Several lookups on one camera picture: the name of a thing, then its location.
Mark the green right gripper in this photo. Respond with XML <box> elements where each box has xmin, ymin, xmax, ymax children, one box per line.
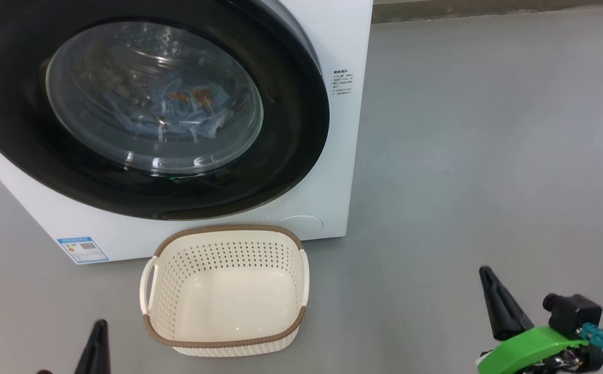
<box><xmin>477</xmin><ymin>266</ymin><xmax>603</xmax><ymax>374</ymax></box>

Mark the blue energy label sticker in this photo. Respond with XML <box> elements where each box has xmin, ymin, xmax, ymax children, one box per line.
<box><xmin>57</xmin><ymin>236</ymin><xmax>110</xmax><ymax>264</ymax></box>

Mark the white front-load washing machine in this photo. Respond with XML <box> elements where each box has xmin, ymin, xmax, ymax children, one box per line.
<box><xmin>0</xmin><ymin>0</ymin><xmax>373</xmax><ymax>265</ymax></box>

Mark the cream perforated laundry basket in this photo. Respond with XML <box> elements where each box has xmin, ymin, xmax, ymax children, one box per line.
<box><xmin>139</xmin><ymin>224</ymin><xmax>311</xmax><ymax>358</ymax></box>

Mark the round white filter cover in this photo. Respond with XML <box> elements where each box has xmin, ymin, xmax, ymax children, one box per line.
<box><xmin>275</xmin><ymin>216</ymin><xmax>324</xmax><ymax>241</ymax></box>

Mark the black round glass washer door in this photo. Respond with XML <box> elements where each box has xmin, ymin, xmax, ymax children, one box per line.
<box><xmin>0</xmin><ymin>0</ymin><xmax>330</xmax><ymax>221</ymax></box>

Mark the blue cartoon print garment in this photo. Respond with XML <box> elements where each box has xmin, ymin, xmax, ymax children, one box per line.
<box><xmin>104</xmin><ymin>78</ymin><xmax>234</xmax><ymax>141</ymax></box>

